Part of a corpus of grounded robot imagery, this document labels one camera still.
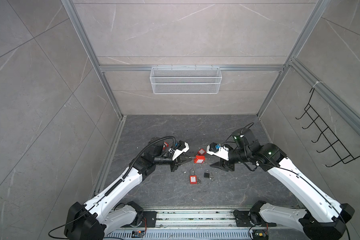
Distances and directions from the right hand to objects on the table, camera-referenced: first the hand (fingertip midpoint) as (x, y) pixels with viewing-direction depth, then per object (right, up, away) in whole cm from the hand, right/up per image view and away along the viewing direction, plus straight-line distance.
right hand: (212, 156), depth 68 cm
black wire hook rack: (+53, +10, -1) cm, 54 cm away
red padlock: (-6, -2, +1) cm, 6 cm away
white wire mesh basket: (-12, +46, +32) cm, 57 cm away
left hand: (-11, 0, +2) cm, 11 cm away
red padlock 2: (-8, -16, +17) cm, 25 cm away
